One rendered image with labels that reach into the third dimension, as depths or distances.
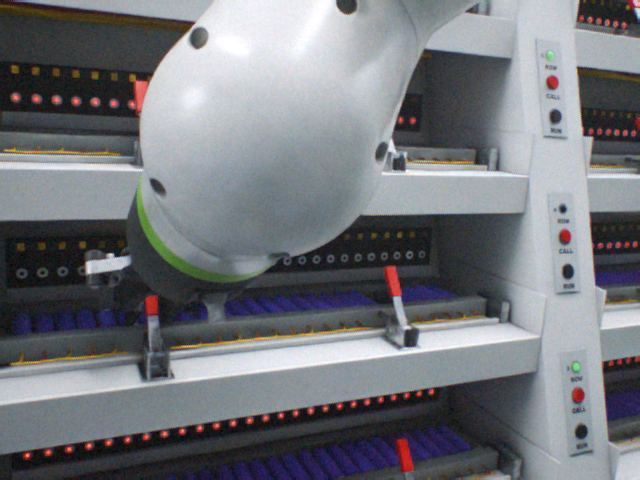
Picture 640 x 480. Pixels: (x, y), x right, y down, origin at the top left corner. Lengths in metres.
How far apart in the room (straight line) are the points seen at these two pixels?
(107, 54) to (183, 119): 0.58
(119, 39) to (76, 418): 0.46
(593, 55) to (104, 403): 0.73
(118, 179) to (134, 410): 0.21
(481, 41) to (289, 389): 0.47
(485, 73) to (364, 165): 0.63
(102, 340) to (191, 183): 0.41
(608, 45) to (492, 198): 0.29
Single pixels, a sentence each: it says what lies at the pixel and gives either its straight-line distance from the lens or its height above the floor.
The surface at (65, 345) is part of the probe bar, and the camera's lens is 0.64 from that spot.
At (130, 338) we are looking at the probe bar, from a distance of 0.64.
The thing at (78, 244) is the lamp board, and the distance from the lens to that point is 0.73.
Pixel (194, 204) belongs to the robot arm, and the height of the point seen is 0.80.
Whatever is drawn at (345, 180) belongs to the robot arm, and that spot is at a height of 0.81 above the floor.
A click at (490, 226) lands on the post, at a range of 0.85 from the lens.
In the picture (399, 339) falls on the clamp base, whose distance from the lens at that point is 0.68.
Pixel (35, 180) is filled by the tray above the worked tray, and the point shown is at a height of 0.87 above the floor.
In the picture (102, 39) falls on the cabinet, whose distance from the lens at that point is 0.83.
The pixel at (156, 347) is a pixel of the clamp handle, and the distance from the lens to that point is 0.60.
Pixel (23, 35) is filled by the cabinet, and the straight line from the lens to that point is 0.82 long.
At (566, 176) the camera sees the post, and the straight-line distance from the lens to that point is 0.84.
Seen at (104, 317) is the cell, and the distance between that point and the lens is 0.70.
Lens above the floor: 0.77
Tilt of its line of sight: 3 degrees up
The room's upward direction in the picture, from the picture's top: 3 degrees counter-clockwise
